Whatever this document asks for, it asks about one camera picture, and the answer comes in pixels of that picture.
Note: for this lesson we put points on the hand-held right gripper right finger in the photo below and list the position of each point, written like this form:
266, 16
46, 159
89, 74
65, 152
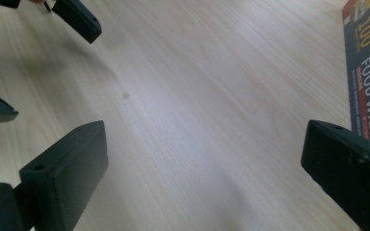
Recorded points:
350, 173

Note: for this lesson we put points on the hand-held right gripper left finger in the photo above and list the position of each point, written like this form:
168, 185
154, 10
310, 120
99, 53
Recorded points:
66, 173

